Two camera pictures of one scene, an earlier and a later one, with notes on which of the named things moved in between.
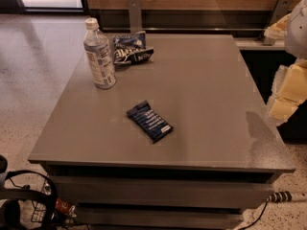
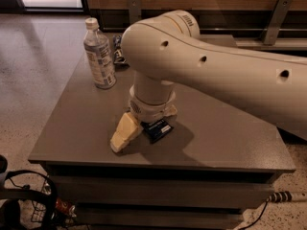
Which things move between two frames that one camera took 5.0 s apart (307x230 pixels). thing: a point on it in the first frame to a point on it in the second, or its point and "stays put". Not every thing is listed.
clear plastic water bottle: (99, 52) stays put
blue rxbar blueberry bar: (149, 122) stays put
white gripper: (297, 35) to (151, 109)
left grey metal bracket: (135, 16) stays put
